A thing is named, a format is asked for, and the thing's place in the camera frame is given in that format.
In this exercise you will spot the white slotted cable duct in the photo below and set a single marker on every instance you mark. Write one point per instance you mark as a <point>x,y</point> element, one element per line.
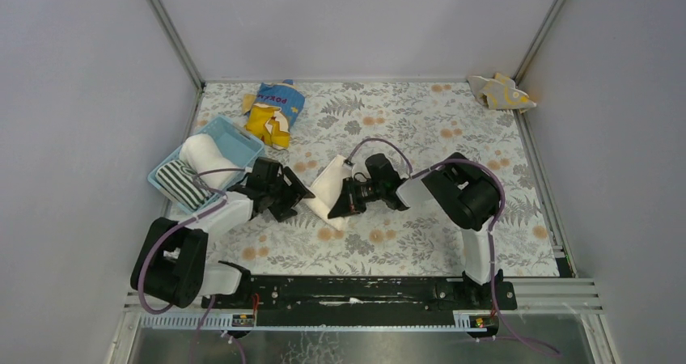
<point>243,322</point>

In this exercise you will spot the grey yellow patterned towel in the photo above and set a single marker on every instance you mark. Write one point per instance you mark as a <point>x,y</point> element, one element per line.
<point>499,93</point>

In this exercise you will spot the cream terry towel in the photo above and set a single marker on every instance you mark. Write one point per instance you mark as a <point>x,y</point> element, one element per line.
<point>327,188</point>

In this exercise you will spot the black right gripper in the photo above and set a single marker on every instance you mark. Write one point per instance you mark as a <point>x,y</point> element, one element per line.
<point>353,196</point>

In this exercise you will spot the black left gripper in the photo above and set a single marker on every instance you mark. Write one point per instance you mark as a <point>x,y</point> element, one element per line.
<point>281,191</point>

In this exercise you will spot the black white striped rolled towel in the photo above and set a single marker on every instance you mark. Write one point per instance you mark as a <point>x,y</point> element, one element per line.
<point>177,178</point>

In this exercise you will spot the blue yellow printed towel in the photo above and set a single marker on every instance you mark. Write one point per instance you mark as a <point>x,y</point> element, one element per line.
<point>272,111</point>

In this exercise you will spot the light blue plastic basket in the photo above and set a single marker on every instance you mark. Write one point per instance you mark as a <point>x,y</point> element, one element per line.
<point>230,138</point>

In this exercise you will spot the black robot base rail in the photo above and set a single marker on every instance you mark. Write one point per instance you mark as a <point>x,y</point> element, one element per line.
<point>368,300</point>

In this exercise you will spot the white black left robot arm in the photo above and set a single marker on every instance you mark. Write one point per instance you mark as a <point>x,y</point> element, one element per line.
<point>171,269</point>

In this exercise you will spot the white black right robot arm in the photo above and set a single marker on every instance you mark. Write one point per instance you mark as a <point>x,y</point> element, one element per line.
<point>470,196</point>

